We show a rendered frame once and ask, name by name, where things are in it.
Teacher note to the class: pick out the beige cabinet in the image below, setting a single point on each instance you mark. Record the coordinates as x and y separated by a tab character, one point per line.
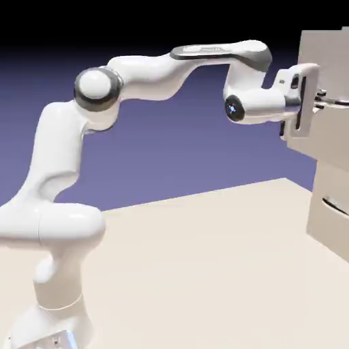
324	54

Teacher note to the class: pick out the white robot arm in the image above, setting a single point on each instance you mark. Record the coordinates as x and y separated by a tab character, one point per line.
62	169

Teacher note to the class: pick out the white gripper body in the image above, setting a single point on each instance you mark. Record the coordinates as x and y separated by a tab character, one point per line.
310	90

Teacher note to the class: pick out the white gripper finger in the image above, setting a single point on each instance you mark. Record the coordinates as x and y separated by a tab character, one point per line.
321	92
319	107

